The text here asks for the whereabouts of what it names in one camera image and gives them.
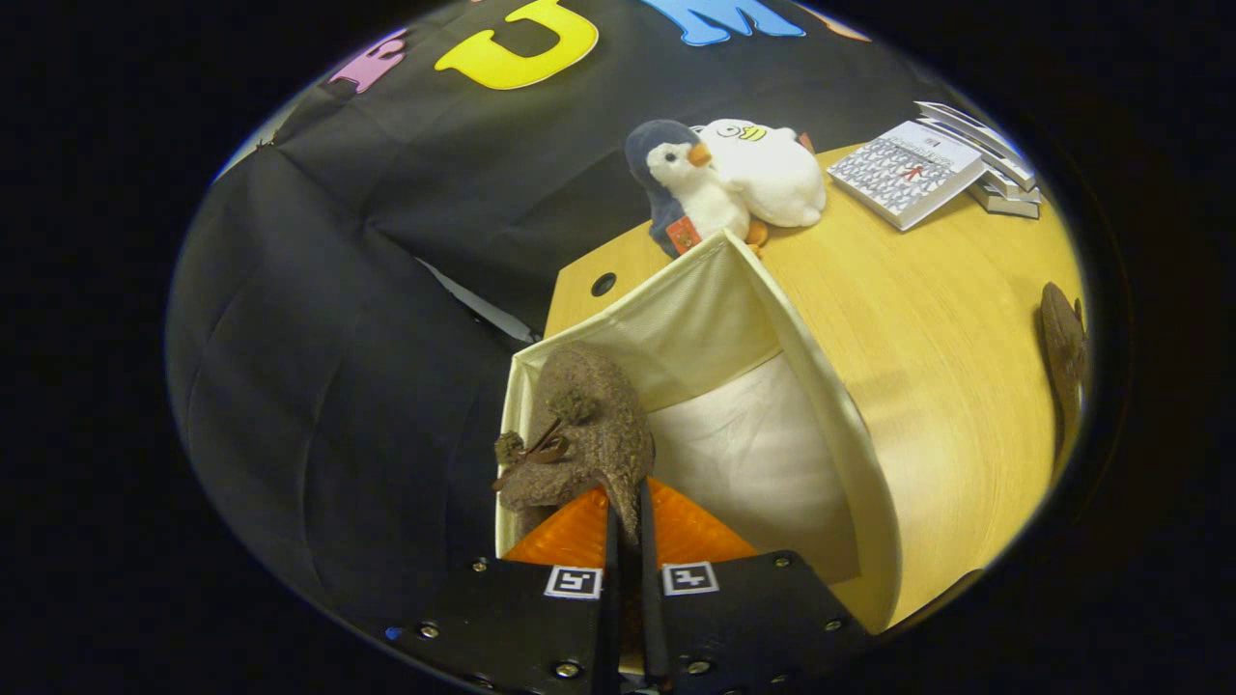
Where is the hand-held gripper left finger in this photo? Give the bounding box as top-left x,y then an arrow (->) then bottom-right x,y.
386,478 -> 624,695

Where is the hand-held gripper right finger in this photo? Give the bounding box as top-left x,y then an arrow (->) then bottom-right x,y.
637,478 -> 870,695

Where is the beige fabric storage box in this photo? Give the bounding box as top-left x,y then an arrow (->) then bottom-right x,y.
494,229 -> 904,638

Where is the brown fuzzy slipper shoe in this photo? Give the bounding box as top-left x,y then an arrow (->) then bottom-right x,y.
491,341 -> 658,546
1039,282 -> 1090,455

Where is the white duck plush toy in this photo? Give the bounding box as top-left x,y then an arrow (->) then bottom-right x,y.
695,118 -> 829,230

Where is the grey penguin plush toy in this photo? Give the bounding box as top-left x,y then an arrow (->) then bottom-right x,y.
624,119 -> 769,260

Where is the patterned cover book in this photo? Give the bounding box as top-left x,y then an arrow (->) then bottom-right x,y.
827,120 -> 988,233

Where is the dark cover book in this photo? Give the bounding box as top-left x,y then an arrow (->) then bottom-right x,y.
969,181 -> 1042,221

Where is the plain white book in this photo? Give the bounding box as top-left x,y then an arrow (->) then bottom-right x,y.
975,169 -> 1044,206

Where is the white book with dark picture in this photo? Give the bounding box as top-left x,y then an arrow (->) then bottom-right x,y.
914,100 -> 1025,165

